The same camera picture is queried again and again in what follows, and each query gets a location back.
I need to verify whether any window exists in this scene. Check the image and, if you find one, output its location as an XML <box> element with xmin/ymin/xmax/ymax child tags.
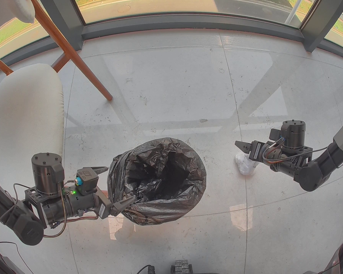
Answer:
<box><xmin>0</xmin><ymin>0</ymin><xmax>343</xmax><ymax>78</ymax></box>

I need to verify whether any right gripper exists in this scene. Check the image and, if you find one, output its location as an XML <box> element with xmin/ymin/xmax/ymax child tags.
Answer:
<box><xmin>235</xmin><ymin>140</ymin><xmax>285</xmax><ymax>165</ymax></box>

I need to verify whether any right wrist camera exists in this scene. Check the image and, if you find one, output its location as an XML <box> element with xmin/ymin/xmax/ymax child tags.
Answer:
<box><xmin>268</xmin><ymin>127</ymin><xmax>283</xmax><ymax>144</ymax></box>

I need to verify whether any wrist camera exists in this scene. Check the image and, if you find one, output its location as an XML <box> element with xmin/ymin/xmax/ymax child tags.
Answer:
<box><xmin>268</xmin><ymin>127</ymin><xmax>283</xmax><ymax>144</ymax></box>
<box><xmin>74</xmin><ymin>167</ymin><xmax>100</xmax><ymax>196</ymax></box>

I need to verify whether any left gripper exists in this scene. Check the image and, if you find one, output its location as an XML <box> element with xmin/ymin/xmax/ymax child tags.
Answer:
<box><xmin>65</xmin><ymin>166</ymin><xmax>136</xmax><ymax>219</ymax></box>

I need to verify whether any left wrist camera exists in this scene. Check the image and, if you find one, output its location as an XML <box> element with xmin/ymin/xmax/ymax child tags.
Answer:
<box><xmin>74</xmin><ymin>167</ymin><xmax>100</xmax><ymax>196</ymax></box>

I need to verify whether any crumpled white paper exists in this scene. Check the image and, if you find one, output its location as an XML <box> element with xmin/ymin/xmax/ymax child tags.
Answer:
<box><xmin>235</xmin><ymin>152</ymin><xmax>258</xmax><ymax>176</ymax></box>

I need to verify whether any white cushioned wooden chair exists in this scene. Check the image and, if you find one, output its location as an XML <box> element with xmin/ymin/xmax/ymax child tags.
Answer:
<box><xmin>0</xmin><ymin>0</ymin><xmax>113</xmax><ymax>188</ymax></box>

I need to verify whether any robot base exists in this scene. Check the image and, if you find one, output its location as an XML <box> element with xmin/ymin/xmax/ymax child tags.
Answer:
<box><xmin>136</xmin><ymin>258</ymin><xmax>218</xmax><ymax>274</ymax></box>

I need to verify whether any black plastic bag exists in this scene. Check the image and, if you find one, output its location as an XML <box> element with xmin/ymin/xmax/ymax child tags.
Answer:
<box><xmin>107</xmin><ymin>137</ymin><xmax>207</xmax><ymax>226</ymax></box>

